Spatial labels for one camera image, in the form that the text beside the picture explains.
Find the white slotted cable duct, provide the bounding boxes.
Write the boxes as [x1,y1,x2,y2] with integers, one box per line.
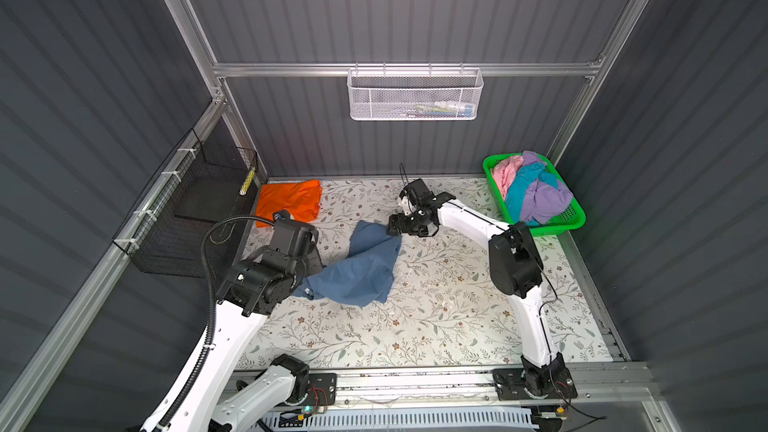
[262,406,540,431]

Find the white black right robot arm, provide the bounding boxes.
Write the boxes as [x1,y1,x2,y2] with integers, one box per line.
[387,179,578,400]

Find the yellow marker pen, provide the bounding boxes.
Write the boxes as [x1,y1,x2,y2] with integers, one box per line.
[239,167,256,196]

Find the folded orange t shirt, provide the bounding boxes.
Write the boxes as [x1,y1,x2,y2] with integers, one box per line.
[255,180,323,222]

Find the items in white basket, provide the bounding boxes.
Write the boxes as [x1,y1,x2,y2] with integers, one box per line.
[390,101,476,120]

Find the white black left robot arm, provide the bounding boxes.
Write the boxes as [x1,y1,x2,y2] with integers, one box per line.
[140,211,323,431]

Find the teal t shirt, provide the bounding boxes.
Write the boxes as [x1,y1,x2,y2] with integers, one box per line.
[504,162,559,223]

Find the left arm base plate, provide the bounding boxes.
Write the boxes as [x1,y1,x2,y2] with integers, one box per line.
[286,373,338,407]

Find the black wire cage basket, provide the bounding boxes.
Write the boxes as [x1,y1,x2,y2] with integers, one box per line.
[113,131,260,279]

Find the white wire mesh basket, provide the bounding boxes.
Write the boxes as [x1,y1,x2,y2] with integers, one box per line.
[346,67,484,121]

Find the blue t shirt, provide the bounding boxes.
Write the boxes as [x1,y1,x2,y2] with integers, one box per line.
[293,221,402,307]

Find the purple t shirt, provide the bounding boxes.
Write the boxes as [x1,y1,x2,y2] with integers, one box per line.
[521,151,574,225]

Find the pink t shirt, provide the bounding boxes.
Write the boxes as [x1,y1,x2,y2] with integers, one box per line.
[491,155,524,200]

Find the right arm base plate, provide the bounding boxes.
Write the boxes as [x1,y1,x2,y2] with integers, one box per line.
[492,368,578,401]

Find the aluminium mounting rail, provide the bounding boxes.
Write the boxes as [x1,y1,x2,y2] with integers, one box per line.
[328,362,660,408]

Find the green plastic laundry basket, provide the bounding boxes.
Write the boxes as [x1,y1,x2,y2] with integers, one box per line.
[482,151,586,237]

